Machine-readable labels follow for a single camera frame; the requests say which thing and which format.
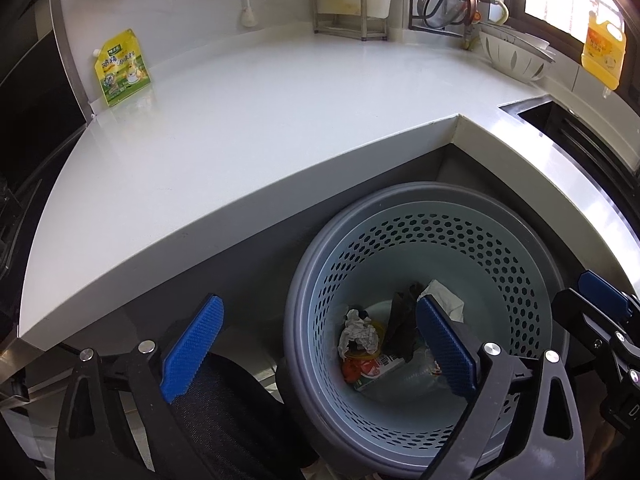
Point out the green white milk carton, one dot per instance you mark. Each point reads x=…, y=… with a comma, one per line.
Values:
x=370, y=370

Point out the yellow oil bottle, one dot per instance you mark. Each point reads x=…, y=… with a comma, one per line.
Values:
x=602, y=55

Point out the kitchen sink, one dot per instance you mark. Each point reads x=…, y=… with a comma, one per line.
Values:
x=585, y=135

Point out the grey perforated waste basket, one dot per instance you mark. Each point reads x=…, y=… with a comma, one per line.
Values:
x=490, y=270

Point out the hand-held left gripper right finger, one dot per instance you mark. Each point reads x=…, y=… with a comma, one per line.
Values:
x=445, y=345

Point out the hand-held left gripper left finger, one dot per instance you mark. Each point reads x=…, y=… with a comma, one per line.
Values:
x=195, y=345

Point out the white patterned colander bowl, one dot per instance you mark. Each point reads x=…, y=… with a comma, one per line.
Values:
x=515, y=57

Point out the pale green kitchen utensil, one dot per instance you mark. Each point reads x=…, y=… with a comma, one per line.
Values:
x=500, y=10

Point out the yellow seasoning pouch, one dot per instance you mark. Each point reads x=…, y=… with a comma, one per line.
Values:
x=122, y=70

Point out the person's dark trouser leg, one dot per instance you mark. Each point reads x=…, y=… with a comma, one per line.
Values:
x=225, y=420

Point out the checked paper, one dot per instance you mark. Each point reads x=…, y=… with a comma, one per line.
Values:
x=360, y=332

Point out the steel cutting board rack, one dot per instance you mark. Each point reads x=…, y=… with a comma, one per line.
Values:
x=350, y=27

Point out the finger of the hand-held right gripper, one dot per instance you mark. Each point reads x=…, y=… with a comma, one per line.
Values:
x=602, y=292
x=575, y=317

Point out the clear plastic bag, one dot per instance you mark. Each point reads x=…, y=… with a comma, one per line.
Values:
x=407, y=377

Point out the dark grey rag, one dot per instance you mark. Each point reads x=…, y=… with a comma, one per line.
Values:
x=400, y=320

